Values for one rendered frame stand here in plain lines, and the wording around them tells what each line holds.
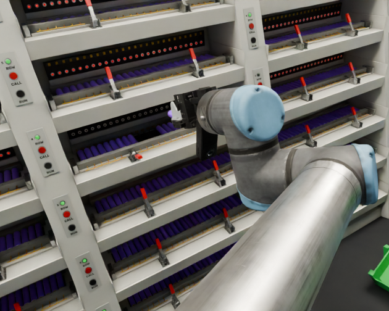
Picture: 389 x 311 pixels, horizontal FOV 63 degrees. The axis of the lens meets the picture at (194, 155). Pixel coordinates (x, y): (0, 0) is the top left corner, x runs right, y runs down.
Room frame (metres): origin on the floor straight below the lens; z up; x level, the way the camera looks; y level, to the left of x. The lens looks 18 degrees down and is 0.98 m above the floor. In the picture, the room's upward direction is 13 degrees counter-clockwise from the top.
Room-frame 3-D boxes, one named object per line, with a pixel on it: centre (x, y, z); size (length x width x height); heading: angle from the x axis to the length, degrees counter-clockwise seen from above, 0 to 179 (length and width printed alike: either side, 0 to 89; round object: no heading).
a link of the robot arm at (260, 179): (0.53, -0.12, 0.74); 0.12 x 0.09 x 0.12; 51
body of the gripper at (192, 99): (0.71, -0.04, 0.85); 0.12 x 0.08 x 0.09; 23
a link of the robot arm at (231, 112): (0.55, -0.10, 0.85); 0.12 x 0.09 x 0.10; 23
